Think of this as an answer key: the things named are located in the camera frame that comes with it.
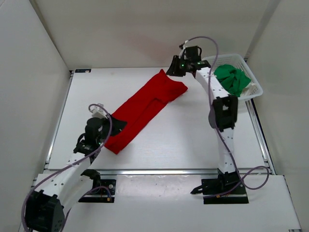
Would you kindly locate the white plastic basket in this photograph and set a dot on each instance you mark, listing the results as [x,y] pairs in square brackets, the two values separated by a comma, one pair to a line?
[238,62]

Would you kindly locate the red t shirt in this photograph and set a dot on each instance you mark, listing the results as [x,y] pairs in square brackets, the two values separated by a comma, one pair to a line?
[142,107]

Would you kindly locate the aluminium rail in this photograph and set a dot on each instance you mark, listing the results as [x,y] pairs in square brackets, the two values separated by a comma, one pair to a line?
[165,171]

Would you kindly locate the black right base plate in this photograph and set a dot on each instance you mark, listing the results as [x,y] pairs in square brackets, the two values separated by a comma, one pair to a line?
[225,189]

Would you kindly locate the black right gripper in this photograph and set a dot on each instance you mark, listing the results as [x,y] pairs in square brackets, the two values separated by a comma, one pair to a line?
[174,70]

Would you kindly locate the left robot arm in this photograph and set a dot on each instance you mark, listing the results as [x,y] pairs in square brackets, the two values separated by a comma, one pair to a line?
[48,204]

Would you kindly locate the small label sticker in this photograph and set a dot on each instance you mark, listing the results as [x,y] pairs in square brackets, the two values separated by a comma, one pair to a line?
[82,70]

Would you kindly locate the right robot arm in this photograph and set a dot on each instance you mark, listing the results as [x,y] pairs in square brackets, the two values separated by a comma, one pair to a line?
[223,106]

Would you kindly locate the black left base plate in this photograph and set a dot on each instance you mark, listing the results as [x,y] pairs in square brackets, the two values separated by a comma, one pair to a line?
[103,190]

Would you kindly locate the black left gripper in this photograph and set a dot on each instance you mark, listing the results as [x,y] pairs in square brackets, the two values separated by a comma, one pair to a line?
[118,126]

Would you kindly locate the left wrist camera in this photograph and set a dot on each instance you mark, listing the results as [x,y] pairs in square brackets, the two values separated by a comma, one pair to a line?
[98,111]

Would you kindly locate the green t shirt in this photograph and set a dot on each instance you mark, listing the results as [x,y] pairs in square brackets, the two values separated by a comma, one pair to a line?
[233,80]

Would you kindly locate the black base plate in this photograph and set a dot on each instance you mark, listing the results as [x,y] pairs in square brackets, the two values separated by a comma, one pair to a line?
[225,189]
[103,190]

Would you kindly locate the white cloth in basket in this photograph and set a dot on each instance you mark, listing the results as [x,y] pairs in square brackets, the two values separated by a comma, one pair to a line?
[248,89]

